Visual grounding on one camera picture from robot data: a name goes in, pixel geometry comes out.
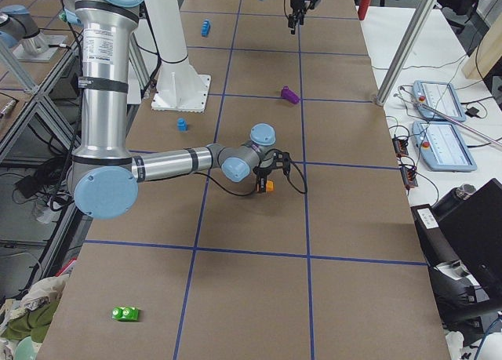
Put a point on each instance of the green double stud brick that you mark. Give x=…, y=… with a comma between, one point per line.
x=125, y=314

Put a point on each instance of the red bottle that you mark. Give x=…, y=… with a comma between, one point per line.
x=362, y=9

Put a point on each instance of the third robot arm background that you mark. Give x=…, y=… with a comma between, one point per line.
x=20, y=33

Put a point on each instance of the aluminium frame post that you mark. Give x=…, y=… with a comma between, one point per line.
x=403, y=51

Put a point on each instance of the black gripper body arm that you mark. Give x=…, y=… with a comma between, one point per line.
x=263, y=170
x=295, y=0

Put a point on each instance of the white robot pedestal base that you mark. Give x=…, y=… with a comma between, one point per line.
x=179, y=87

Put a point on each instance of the orange trapezoid block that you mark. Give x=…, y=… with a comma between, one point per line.
x=268, y=187

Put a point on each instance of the small blue block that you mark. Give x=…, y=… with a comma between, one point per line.
x=182, y=124

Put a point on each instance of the black computer monitor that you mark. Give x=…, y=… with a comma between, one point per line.
x=461, y=240

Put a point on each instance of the teach pendant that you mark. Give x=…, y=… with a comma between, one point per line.
x=434, y=100
x=442, y=147

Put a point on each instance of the purple trapezoid block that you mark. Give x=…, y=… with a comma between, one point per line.
x=289, y=95

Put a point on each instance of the long blue studded brick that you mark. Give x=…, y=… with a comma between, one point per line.
x=205, y=28

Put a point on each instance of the lower teach pendant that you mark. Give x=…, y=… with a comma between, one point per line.
x=442, y=147

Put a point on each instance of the upper teach pendant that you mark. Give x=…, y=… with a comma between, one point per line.
x=434, y=100

